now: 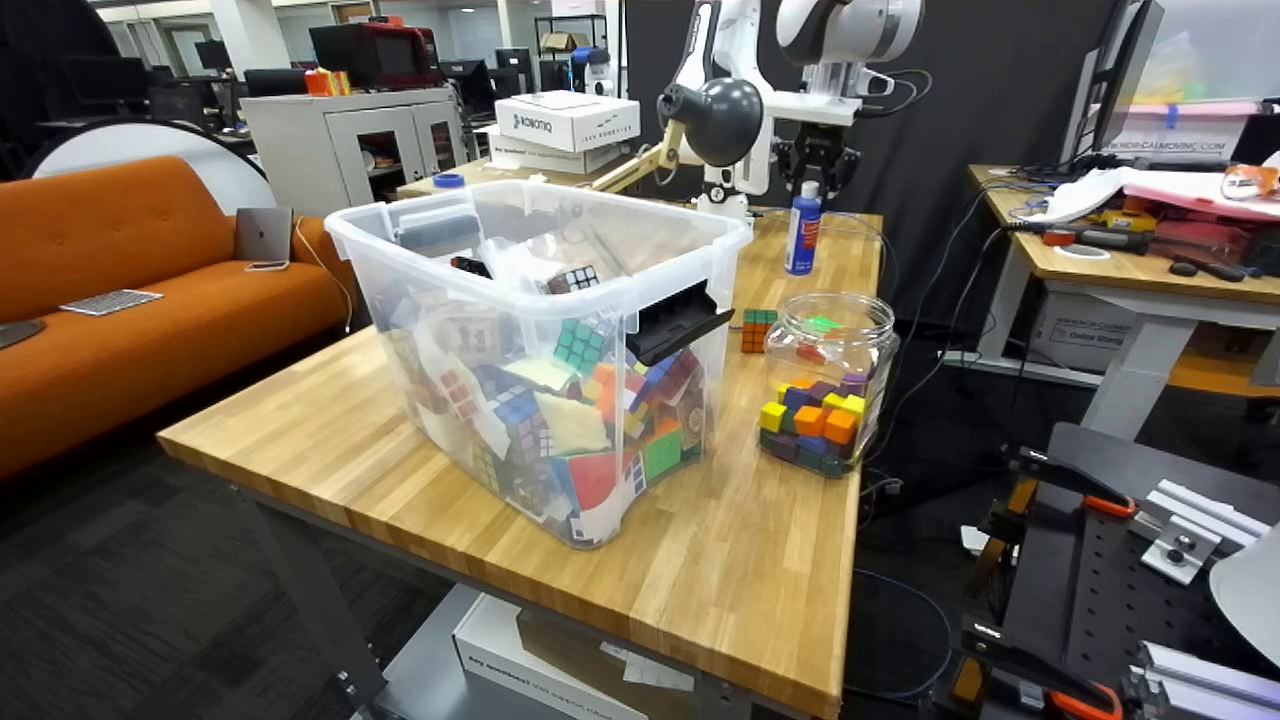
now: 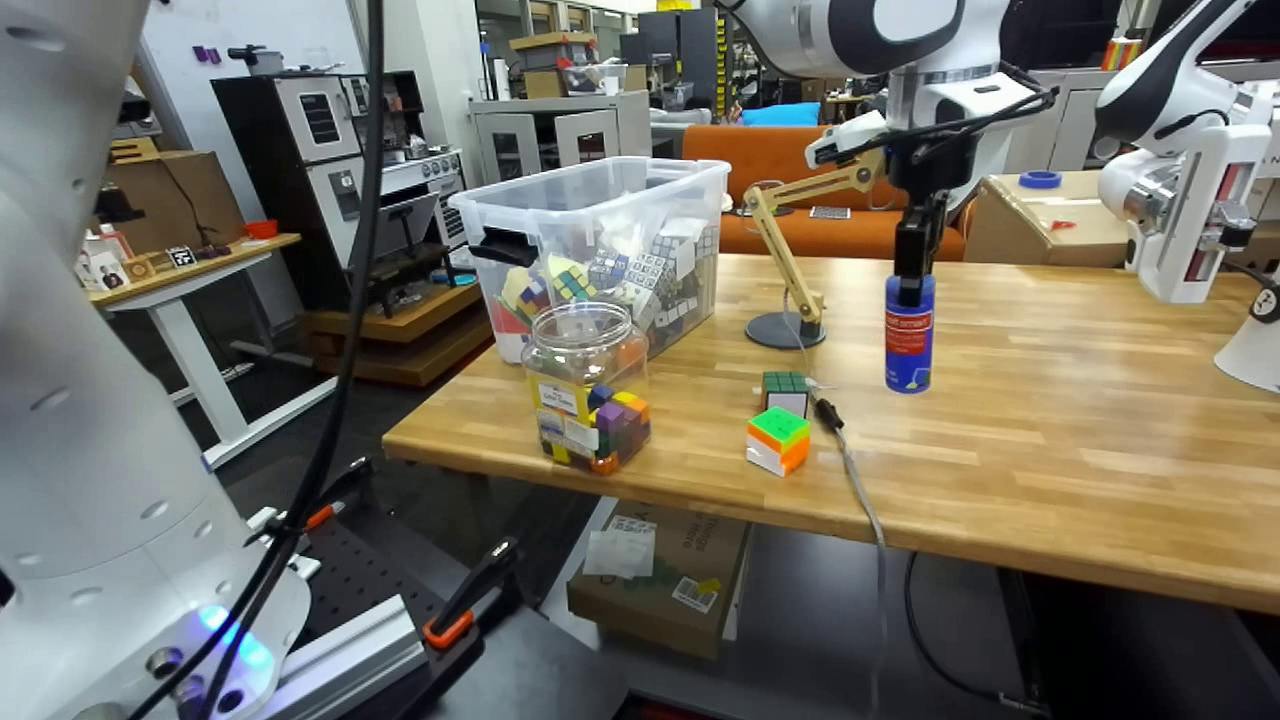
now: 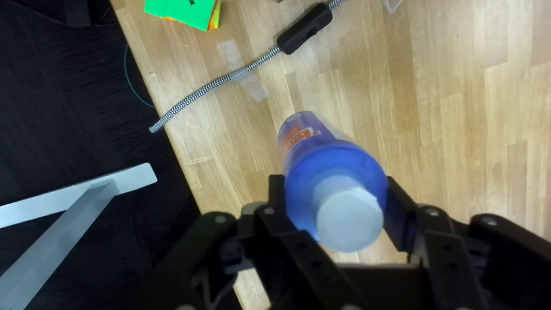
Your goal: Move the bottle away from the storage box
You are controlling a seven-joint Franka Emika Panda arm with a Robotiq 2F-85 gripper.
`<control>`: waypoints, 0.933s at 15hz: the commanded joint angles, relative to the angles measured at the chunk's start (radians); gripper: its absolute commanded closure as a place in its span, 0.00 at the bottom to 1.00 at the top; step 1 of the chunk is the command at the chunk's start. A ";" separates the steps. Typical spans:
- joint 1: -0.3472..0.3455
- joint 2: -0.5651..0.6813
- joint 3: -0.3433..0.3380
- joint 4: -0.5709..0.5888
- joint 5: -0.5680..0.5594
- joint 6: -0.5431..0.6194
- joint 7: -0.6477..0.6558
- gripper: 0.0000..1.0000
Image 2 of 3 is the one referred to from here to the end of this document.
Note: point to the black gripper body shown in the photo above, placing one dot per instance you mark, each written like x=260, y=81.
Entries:
x=925, y=164

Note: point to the blue bottle with black cap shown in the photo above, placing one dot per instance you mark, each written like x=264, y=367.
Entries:
x=910, y=333

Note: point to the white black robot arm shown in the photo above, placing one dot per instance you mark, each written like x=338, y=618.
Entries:
x=1186, y=203

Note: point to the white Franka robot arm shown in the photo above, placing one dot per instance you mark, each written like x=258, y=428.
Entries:
x=800, y=26

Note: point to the tan cardboard box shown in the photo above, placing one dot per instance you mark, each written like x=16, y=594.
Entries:
x=1054, y=221

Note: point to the clear plastic storage box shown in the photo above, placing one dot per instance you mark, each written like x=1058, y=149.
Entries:
x=585, y=203

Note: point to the cardboard box with white labels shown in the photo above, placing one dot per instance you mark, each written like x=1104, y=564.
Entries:
x=667, y=582

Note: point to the brown cardboard box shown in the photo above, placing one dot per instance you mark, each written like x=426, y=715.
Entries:
x=172, y=192

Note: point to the orange sofa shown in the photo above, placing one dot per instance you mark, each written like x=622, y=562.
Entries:
x=827, y=235

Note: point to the blue round lid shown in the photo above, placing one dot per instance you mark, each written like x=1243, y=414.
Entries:
x=1043, y=176

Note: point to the small dark green puzzle cube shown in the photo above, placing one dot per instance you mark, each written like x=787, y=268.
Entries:
x=787, y=389

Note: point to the green orange puzzle cube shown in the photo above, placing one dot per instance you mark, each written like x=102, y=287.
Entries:
x=778, y=440

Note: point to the glass jar of colourful cubes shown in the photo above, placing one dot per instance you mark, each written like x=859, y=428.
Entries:
x=585, y=402

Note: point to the white cabinet with doors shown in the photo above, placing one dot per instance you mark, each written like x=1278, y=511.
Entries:
x=546, y=135

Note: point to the low wooden shelf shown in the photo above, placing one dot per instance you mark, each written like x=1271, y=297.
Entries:
x=402, y=327

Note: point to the black equipment rack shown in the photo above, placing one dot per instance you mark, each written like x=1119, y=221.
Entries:
x=360, y=172

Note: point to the small red object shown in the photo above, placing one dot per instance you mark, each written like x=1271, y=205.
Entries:
x=260, y=229

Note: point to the silver aluminium extrusion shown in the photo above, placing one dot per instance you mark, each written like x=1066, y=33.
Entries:
x=353, y=652

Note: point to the wooden side desk white legs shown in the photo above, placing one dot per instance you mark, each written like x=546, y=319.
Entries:
x=202, y=267

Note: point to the large white robot body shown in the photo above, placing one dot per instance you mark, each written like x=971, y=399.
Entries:
x=81, y=466

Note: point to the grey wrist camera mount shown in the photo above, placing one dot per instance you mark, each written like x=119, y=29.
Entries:
x=840, y=143

